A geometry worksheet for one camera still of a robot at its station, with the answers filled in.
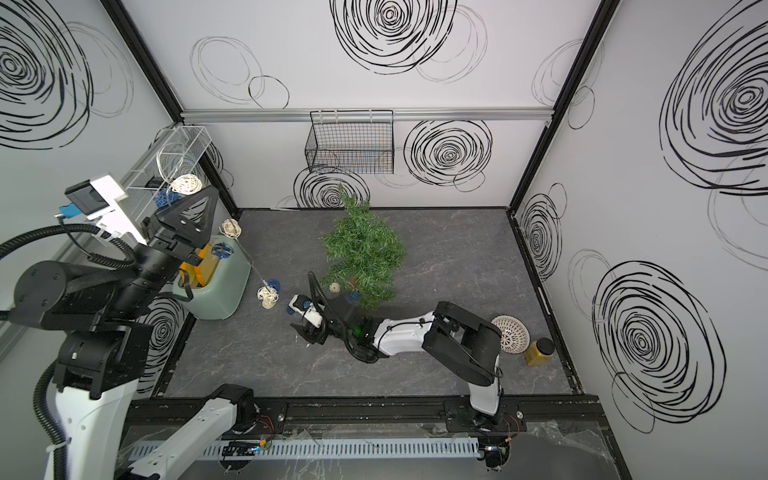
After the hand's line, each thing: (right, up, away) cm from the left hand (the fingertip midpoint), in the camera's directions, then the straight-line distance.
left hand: (219, 191), depth 42 cm
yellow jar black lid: (+63, -37, +35) cm, 81 cm away
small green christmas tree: (+18, -11, +31) cm, 37 cm away
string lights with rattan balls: (0, -18, +15) cm, 24 cm away
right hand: (0, -27, +37) cm, 46 cm away
